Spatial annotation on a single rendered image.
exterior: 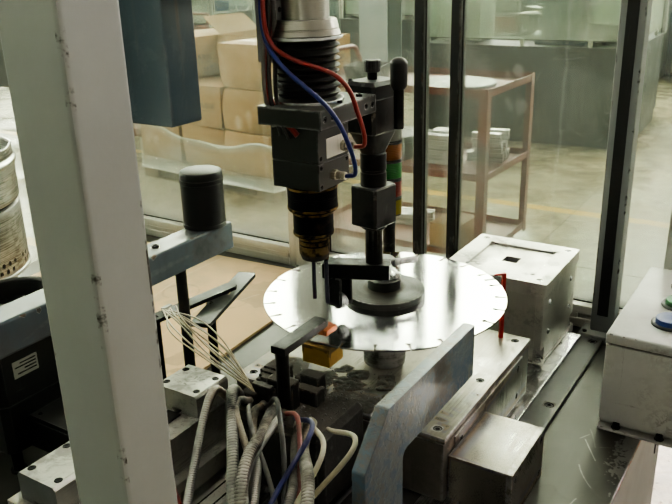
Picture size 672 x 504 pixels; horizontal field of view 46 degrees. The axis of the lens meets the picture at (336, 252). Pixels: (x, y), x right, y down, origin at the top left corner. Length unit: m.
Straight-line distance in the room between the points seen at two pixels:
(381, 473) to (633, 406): 0.51
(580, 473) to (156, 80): 0.72
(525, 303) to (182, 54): 0.68
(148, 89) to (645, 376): 0.74
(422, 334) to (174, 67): 0.43
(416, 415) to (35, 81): 0.55
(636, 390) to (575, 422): 0.11
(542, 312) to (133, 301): 0.97
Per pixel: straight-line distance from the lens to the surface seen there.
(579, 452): 1.15
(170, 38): 0.87
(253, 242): 1.79
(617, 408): 1.18
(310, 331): 0.92
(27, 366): 1.12
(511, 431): 1.04
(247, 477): 0.83
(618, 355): 1.15
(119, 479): 0.42
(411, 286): 1.08
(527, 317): 1.30
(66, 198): 0.36
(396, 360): 1.10
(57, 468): 0.91
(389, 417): 0.74
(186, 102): 0.89
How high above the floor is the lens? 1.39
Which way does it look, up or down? 21 degrees down
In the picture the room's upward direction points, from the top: 2 degrees counter-clockwise
